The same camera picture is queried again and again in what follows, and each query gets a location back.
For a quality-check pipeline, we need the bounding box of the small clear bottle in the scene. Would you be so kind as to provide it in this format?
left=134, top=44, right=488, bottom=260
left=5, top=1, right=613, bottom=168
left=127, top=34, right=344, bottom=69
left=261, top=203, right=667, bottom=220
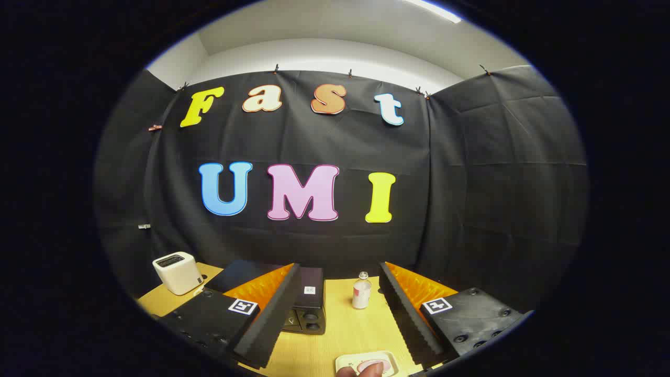
left=352, top=271, right=372, bottom=310

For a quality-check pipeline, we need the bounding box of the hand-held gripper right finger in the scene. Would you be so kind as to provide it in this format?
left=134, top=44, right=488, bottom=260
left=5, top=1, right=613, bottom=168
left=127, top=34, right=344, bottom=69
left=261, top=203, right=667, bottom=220
left=378, top=261, right=524, bottom=367

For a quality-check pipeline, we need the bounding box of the cream square tray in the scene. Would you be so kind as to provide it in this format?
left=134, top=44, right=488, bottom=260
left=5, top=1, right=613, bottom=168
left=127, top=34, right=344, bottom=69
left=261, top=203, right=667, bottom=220
left=335, top=350, right=399, bottom=377

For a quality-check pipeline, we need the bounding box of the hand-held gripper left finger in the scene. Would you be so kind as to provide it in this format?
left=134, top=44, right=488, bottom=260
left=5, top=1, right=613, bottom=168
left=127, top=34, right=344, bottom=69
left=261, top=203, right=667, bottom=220
left=157, top=263, right=302, bottom=370

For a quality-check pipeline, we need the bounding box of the black toaster oven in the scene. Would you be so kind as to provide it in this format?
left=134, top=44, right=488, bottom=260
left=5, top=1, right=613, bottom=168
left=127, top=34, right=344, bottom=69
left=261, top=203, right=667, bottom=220
left=204, top=259, right=327, bottom=336

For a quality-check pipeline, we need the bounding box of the black backdrop cloth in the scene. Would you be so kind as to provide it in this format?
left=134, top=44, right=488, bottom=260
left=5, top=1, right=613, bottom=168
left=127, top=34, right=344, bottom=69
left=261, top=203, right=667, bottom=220
left=94, top=64, right=591, bottom=315

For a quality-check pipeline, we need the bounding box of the white bread toaster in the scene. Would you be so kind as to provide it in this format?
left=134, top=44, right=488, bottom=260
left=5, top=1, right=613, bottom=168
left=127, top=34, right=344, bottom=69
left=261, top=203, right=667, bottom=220
left=152, top=252, right=204, bottom=296

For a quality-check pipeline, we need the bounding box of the pink ham slice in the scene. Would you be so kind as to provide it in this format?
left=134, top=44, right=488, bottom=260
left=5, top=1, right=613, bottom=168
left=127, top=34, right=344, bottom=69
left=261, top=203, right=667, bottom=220
left=357, top=359, right=392, bottom=374

